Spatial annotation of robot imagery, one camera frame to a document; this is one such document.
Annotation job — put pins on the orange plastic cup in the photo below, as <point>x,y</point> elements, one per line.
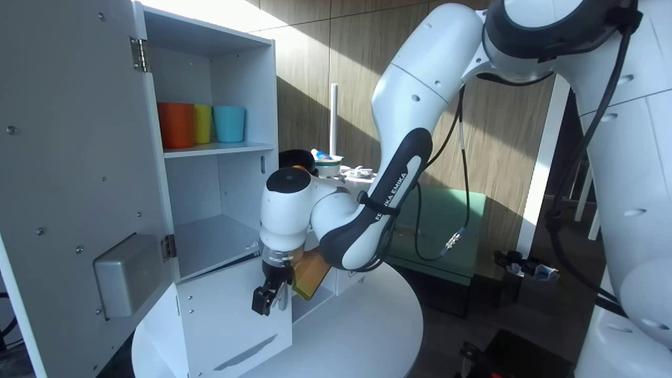
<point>176,127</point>

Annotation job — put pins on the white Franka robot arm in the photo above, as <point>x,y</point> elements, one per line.
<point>420,92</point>

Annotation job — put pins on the black camera on stand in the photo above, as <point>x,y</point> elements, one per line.
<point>526,265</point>

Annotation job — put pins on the yellow plastic cup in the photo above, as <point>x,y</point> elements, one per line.
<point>202,125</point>

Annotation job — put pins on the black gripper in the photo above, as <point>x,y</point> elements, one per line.
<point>277,264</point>

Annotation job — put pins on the white upright pole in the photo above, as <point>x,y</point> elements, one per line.
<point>334,118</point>

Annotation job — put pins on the blue plastic cup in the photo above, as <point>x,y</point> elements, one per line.
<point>230,125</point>

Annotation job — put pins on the short white fridge door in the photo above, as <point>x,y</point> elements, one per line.
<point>216,316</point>

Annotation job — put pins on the tall white fridge door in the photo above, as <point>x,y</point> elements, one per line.
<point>70,176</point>

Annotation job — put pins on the white metal frame rack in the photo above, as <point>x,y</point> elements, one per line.
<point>581,202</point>

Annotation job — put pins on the white vertical post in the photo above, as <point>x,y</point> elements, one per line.
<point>542,176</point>

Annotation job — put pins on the white toy pot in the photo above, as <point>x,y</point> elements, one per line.
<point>326,156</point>

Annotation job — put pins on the white toy kitchen unit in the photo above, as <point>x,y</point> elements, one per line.
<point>244,70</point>

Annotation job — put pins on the black floor box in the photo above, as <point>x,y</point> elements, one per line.
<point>517,358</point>

